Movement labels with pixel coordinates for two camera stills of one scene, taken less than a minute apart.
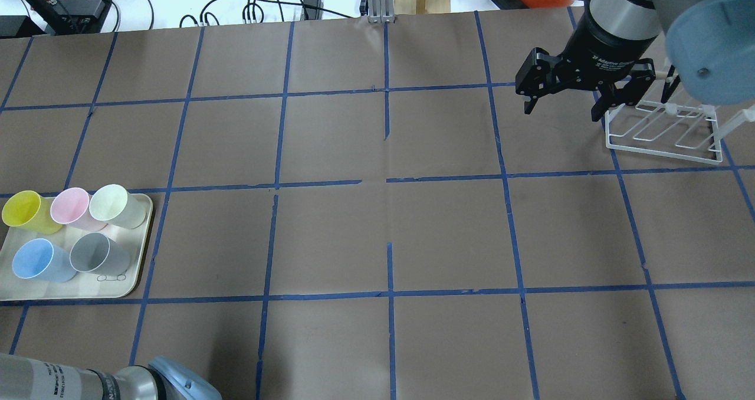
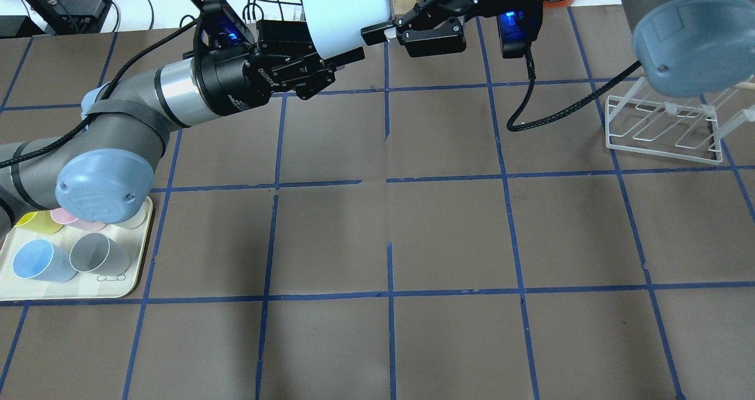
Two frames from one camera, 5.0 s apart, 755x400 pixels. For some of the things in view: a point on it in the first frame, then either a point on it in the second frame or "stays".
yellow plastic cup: [27, 209] stays
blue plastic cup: [39, 259] stays
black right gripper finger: [537, 75] → [371, 34]
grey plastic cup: [92, 252] stays
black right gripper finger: [627, 91] → [445, 37]
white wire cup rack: [685, 132] stays
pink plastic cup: [71, 206] stays
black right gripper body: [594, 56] → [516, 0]
